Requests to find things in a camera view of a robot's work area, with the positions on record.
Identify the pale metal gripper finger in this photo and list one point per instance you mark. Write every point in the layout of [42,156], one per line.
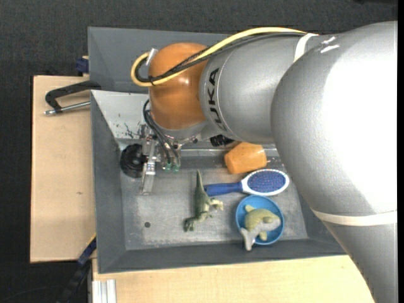
[144,181]
[151,180]

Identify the black round ribbed object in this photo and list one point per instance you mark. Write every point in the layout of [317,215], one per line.
[131,163]

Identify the green toy dinosaur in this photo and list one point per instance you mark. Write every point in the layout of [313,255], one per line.
[201,200]

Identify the grey metal bin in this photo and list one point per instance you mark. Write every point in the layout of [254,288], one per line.
[170,235]

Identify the pale brown flat board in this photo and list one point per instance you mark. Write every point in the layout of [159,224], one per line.
[60,175]

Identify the orange plastic cup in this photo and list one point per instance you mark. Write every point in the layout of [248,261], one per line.
[246,158]

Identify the blue plastic bowl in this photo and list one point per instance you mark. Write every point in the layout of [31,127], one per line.
[243,213]

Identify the blue and white hairbrush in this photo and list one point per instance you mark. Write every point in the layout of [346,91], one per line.
[265,182]

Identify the green and grey toy fish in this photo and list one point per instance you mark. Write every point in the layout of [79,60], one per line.
[260,221]

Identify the black cylinder on white bracket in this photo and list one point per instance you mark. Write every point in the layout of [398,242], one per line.
[219,140]

